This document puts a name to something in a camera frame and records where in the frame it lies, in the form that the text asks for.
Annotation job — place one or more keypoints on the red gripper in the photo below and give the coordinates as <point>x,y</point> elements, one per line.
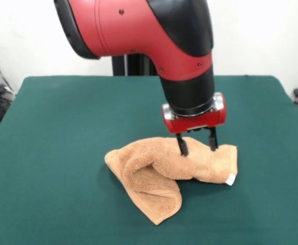
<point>200,122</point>

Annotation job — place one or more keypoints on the dark green table cloth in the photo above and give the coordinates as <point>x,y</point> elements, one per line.
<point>62,153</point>

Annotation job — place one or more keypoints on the tan terry towel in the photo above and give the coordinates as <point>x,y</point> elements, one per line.
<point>159,163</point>

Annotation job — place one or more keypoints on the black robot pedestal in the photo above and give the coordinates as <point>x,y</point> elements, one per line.
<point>138,66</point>

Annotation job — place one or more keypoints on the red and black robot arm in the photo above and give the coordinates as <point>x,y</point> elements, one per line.
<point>138,30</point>

